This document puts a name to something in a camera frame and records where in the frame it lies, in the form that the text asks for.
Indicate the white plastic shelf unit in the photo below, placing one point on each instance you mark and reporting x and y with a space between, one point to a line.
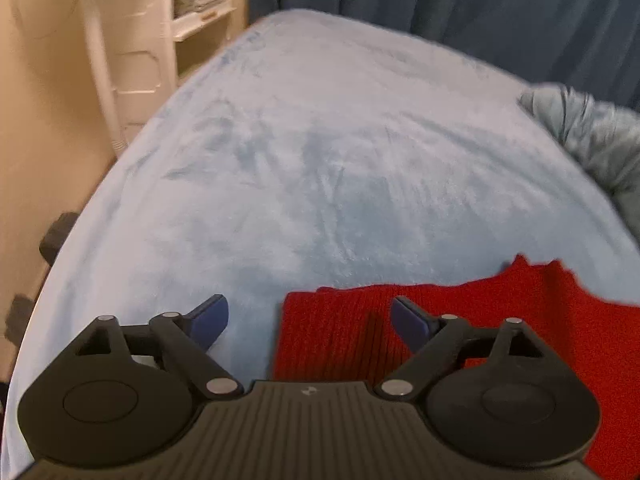
150 55

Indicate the white standing fan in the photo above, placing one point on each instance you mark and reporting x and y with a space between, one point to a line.
102 60

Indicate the blue-grey fleece blanket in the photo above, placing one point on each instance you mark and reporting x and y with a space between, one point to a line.
595 135

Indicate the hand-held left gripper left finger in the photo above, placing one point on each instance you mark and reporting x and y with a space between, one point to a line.
211 319

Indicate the dark blue curtain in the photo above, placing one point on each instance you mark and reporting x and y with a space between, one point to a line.
450 5

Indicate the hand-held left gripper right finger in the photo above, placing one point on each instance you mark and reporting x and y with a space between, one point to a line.
409 321

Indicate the red knit cardigan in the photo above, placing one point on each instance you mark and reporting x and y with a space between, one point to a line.
340 330

